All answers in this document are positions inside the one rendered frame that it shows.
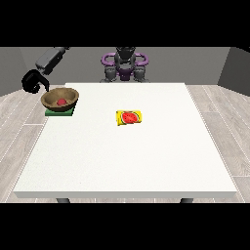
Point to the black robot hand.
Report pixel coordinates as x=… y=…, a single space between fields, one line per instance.
x=32 y=80

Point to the brown wooden bowl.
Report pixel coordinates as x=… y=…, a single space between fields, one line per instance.
x=52 y=101

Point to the small red ball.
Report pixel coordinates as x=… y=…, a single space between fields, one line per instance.
x=61 y=102

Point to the green square pad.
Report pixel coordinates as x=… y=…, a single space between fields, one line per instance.
x=58 y=112

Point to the yellow cup with melon print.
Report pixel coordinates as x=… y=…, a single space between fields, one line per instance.
x=129 y=117

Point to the grey robot trunk purple rings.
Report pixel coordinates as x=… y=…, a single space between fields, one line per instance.
x=124 y=66

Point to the dark table leg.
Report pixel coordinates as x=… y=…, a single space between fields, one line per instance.
x=187 y=200
x=63 y=200

